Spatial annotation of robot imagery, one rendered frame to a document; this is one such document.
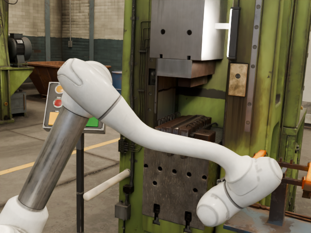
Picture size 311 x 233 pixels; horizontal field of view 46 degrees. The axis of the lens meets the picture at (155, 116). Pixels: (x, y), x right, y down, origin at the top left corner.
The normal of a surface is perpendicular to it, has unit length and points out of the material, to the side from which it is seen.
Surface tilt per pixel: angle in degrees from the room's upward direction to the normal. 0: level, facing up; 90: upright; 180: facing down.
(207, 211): 84
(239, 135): 90
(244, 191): 103
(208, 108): 90
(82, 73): 64
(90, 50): 90
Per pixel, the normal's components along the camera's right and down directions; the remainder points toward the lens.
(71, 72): -0.04, -0.15
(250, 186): -0.26, 0.36
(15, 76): 0.74, 0.16
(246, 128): -0.43, 0.16
